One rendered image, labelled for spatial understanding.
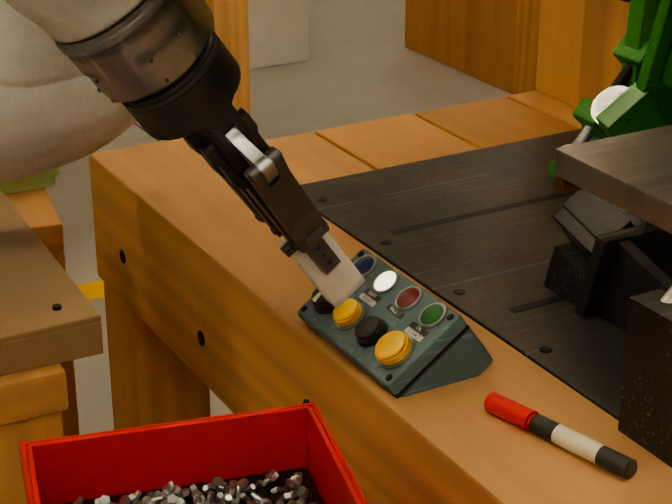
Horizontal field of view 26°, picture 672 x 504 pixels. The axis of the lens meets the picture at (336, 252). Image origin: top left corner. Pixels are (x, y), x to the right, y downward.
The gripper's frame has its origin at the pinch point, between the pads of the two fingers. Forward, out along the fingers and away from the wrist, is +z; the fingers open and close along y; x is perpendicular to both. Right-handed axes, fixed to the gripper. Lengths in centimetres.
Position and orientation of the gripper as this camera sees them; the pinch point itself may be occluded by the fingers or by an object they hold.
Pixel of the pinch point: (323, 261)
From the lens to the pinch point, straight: 104.9
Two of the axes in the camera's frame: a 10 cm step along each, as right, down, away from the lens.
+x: 7.2, -6.9, 1.3
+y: 4.9, 3.5, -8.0
